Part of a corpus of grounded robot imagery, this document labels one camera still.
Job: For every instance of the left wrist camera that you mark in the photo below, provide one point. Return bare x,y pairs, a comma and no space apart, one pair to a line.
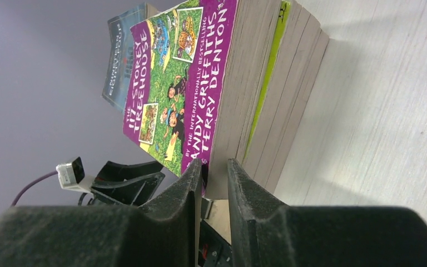
72,176

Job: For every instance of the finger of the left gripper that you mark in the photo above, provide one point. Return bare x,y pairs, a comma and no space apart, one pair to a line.
115,172
134,192

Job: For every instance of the green 65-Storey Treehouse book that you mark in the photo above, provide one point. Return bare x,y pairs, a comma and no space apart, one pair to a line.
293,20

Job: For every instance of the red 13-Storey Treehouse book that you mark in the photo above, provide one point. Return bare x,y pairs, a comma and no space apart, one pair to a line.
291,105

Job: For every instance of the Nineteen Eighty-Four blue book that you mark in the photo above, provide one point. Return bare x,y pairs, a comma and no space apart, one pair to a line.
120,63

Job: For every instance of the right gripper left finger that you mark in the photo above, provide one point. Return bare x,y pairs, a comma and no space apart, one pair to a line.
162,232

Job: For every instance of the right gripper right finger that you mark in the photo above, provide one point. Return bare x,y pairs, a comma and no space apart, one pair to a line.
268,232

